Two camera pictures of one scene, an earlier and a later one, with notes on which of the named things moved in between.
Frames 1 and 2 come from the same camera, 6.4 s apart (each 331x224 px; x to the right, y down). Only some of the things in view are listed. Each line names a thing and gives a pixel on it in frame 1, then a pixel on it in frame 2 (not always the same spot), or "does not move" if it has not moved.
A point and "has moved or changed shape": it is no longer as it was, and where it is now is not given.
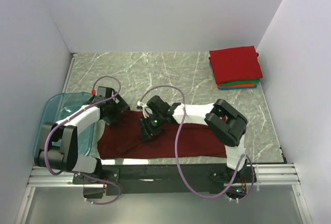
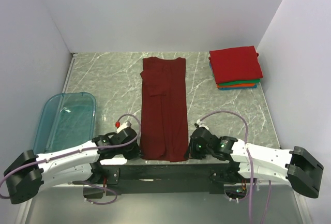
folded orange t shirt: x=234 y=86 does not move
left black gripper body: x=115 y=109 → x=129 y=152
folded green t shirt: x=239 y=81 does not move
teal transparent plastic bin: x=58 y=106 does not move
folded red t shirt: x=235 y=64 does not move
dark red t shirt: x=124 y=138 has moved or changed shape
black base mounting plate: x=111 y=180 does not move
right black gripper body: x=159 y=117 → x=197 y=152
